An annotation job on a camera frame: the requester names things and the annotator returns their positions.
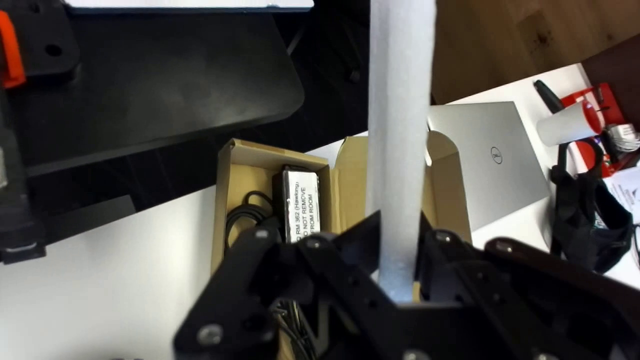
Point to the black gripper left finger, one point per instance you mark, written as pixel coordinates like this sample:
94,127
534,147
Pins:
312,298

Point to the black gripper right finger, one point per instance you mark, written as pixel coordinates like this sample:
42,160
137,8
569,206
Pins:
529,304

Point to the brown cardboard box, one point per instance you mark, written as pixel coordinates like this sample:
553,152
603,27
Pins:
245,201

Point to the black power adapter with label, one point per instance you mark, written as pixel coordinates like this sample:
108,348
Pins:
297,202

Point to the orange black clamp left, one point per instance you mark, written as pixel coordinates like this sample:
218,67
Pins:
21,228

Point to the black perforated mounting board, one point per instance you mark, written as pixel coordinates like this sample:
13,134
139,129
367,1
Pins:
36,42

